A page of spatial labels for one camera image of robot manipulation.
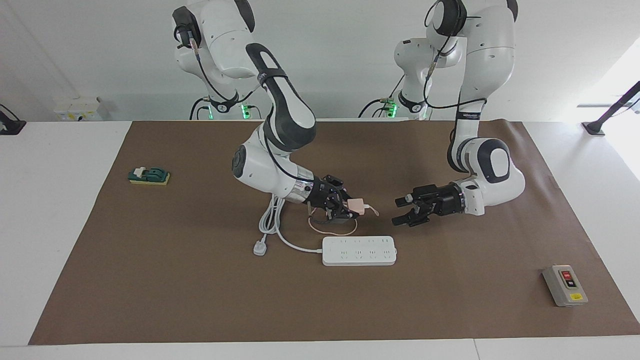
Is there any black right gripper linkage finger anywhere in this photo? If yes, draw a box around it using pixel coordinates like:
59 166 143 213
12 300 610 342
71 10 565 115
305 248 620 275
325 176 351 201
327 200 361 222

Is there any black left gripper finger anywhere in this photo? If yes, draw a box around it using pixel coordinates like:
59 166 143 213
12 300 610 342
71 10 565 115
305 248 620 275
391 207 426 228
395 192 426 207

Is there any pink charging cable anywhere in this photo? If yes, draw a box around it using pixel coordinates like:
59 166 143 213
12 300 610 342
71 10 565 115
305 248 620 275
308 202 380 237

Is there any white power strip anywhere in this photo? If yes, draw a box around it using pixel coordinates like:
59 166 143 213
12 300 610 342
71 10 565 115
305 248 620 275
322 236 398 267

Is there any brown table mat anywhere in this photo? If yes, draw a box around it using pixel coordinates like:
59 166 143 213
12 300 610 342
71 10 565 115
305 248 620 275
28 120 640 346

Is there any black clamp stand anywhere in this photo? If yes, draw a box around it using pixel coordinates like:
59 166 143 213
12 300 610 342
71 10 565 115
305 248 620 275
582 81 640 136

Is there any black desk clamp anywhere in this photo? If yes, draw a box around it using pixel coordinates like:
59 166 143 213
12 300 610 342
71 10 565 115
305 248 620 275
0 104 27 136

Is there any white power cord with plug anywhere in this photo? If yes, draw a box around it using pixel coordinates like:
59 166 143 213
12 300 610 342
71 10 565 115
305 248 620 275
252 192 325 257

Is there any black base power cable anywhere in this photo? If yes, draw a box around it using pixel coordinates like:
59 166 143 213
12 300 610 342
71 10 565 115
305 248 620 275
357 96 398 119
189 96 213 121

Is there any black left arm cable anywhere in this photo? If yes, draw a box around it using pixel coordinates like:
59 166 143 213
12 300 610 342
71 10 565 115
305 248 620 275
422 0 488 111

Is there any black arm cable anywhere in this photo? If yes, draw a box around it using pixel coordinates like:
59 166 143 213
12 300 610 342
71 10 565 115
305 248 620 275
172 22 313 183
422 0 488 111

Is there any grey on-off switch box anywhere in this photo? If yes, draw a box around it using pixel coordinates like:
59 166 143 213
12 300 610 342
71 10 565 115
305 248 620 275
542 265 589 307

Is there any green knife switch yellow base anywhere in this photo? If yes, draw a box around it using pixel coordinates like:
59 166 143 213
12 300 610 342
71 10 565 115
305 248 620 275
128 166 171 186

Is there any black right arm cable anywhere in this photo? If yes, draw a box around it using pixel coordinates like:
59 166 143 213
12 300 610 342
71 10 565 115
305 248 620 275
172 22 313 183

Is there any white wall outlet box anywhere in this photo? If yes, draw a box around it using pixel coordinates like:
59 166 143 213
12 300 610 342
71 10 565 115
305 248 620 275
54 97 103 122

